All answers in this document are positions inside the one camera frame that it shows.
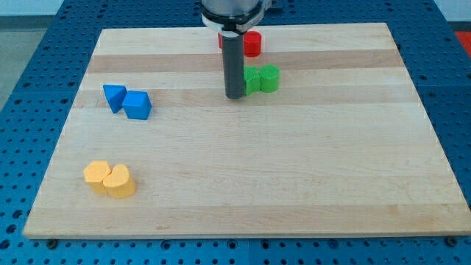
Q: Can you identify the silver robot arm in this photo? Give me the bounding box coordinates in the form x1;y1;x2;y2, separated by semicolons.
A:
201;0;272;38

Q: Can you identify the green star block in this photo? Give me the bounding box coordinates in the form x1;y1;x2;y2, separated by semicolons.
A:
244;66;261;96

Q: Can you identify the green cylinder block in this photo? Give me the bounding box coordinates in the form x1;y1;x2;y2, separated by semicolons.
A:
258;64;280;93

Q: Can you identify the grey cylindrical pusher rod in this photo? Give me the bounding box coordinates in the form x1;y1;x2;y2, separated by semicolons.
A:
222;35;245;99

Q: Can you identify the red cylinder block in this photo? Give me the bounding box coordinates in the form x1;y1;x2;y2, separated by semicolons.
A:
244;31;262;57

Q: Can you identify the red block behind rod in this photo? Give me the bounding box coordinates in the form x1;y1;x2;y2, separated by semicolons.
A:
218;33;223;49

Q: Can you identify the blue cube block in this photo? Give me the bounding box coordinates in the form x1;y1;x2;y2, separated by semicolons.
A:
122;91;152;120

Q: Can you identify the blue triangle block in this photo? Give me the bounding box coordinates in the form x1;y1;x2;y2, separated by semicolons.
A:
103;84;127;113

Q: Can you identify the yellow heart block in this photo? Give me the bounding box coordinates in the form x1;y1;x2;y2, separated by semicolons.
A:
102;164;136;199

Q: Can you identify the yellow hexagon block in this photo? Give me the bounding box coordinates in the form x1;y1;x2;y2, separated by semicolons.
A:
83;160;111;194

